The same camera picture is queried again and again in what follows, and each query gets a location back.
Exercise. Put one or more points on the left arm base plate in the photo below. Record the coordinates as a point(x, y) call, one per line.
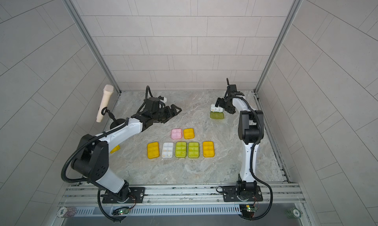
point(130, 195)

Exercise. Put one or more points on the yellow six-slot pillbox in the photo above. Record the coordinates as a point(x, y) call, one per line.
point(153, 150)

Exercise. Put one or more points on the pink pillbox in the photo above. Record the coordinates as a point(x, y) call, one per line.
point(176, 134)

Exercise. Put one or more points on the beige microphone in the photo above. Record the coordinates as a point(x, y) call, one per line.
point(107, 93)

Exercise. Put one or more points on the green pillbox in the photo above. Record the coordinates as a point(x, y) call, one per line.
point(216, 112)
point(181, 149)
point(193, 150)

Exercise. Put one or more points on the aluminium rail frame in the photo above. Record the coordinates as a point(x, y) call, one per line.
point(208, 194)

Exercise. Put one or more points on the poker chip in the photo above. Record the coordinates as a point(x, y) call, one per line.
point(293, 213)
point(66, 212)

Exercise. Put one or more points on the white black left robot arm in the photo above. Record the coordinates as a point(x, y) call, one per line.
point(90, 161)

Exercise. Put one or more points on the black microphone stand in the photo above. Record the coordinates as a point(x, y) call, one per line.
point(110, 116)

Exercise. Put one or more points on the green circuit board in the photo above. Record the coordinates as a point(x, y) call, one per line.
point(248, 211)
point(121, 211)

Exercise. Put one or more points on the yellow plastic piece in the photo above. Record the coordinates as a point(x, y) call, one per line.
point(115, 149)

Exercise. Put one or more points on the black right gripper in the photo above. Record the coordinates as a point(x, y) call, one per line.
point(225, 100)

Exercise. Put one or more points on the right green circuit board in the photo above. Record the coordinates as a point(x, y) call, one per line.
point(248, 211)

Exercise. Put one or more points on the clear white pillbox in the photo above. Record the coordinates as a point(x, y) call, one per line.
point(167, 150)

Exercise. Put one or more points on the right poker chip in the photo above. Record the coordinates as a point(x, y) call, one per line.
point(293, 213)

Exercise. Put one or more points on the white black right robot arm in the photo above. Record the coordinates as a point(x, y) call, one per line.
point(251, 133)

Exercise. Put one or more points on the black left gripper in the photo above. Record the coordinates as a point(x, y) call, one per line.
point(170, 115)

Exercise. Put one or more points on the left green circuit board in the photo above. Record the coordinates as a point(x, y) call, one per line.
point(121, 211)

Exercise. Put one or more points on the left poker chip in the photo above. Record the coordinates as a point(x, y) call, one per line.
point(66, 212)

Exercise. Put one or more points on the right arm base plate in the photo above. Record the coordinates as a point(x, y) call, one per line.
point(229, 194)

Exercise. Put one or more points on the small yellow pillbox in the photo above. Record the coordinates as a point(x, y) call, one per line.
point(189, 133)

